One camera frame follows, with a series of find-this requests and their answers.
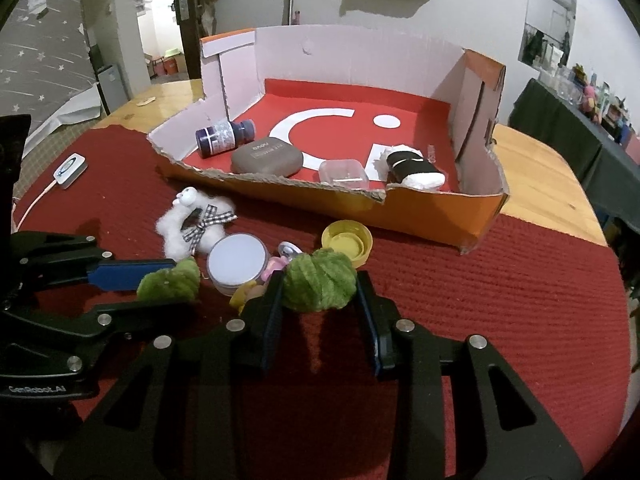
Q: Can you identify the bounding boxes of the yellow pink doll figure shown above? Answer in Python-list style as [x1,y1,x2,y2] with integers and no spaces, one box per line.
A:
[229,242,303,313]

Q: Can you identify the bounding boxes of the white round tin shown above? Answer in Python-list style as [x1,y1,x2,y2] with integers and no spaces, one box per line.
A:
[206,233,269,297]

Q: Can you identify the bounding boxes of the green scrunchie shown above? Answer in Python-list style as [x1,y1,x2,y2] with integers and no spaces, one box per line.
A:
[283,249,357,313]
[137,258,201,301]

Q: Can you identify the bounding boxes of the yellow bottle cap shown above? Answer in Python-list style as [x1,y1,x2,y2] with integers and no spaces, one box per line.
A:
[321,220,373,269]

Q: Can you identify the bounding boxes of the white fluffy bunny hair clip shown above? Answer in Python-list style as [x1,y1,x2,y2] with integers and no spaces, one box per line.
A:
[155,186,236,262]

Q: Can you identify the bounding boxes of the clear plastic small box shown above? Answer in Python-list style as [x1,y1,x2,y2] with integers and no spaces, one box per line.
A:
[318,159,369,190]

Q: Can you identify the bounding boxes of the white black socks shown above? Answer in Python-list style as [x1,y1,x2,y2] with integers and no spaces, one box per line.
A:
[385,151,446,191]

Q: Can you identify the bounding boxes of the grey eye shadow case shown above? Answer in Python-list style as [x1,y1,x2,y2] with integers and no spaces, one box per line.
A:
[231,136,304,178]

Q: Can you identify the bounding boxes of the dark blue ink bottle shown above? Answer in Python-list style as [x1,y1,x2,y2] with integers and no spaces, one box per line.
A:
[195,119,256,159]

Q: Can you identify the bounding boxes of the white square charger device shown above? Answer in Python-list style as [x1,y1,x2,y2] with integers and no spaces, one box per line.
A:
[53,153,88,188]

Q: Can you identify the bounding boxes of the red knitted table cloth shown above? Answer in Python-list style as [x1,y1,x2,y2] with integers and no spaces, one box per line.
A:
[16,126,630,479]

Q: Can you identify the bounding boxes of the orange cardboard box tray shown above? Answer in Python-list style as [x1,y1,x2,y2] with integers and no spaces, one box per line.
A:
[149,25,509,252]

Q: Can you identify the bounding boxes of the dark cloth side table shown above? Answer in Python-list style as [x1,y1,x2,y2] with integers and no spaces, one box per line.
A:
[509,79,640,231]

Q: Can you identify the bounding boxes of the white charger cable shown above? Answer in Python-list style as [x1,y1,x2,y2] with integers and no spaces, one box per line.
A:
[12,179,59,233]

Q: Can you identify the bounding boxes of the black door frame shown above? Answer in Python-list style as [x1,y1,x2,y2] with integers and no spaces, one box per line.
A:
[174,0,204,79]

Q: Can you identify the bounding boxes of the wall mirror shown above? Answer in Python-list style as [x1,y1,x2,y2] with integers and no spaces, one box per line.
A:
[518,0,577,67]

